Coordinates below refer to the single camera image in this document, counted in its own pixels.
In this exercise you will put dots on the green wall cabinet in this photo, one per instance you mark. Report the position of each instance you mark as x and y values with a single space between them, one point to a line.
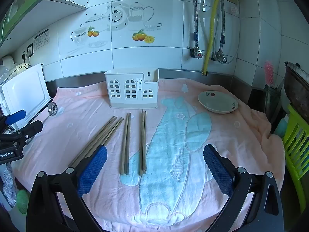
14 9

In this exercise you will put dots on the white ceramic bowl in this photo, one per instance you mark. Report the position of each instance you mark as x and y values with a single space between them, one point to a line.
217 101

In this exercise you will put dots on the large wall label sticker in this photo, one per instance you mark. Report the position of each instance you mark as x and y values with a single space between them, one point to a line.
44 37

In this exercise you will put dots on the metal slotted spoon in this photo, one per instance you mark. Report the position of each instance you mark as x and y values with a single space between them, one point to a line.
52 108

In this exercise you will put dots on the cream kitchen appliance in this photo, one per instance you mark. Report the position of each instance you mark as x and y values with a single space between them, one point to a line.
21 67

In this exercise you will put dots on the black wall socket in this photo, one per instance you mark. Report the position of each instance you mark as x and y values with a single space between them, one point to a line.
29 49

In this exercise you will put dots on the black wall plug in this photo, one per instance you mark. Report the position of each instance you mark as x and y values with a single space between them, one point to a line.
24 57

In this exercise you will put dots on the green plastic rack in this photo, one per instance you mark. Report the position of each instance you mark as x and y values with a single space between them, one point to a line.
297 145

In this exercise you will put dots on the glass jar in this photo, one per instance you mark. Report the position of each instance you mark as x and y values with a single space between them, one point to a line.
270 101

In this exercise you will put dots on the brown wooden chopstick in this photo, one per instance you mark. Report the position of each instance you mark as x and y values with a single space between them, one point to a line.
104 137
128 145
124 145
142 145
108 137
100 137
95 136

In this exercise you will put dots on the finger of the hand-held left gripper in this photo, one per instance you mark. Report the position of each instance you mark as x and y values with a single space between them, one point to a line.
29 129
15 116

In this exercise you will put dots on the teal plastic bottle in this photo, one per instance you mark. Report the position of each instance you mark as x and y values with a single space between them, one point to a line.
281 127

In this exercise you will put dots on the white plastic utensil holder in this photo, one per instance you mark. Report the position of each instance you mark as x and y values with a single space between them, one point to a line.
130 76

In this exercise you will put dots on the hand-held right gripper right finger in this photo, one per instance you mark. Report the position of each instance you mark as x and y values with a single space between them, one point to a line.
217 171

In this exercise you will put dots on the pink printed blanket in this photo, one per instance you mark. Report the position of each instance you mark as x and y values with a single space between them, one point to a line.
169 149

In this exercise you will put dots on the small wall label sticker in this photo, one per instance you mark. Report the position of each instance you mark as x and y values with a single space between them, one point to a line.
36 42

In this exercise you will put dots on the green cloth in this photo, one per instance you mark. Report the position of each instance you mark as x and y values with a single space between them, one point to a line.
21 198

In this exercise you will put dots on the metal pipe valve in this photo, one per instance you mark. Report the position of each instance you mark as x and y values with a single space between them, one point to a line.
222 58
196 53

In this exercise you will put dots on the pink bottle brush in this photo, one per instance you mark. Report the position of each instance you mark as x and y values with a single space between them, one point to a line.
268 72

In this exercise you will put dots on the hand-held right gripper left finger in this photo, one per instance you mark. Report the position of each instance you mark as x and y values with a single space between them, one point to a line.
93 169

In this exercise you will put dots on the metal wok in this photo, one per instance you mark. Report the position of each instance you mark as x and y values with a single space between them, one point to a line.
297 87

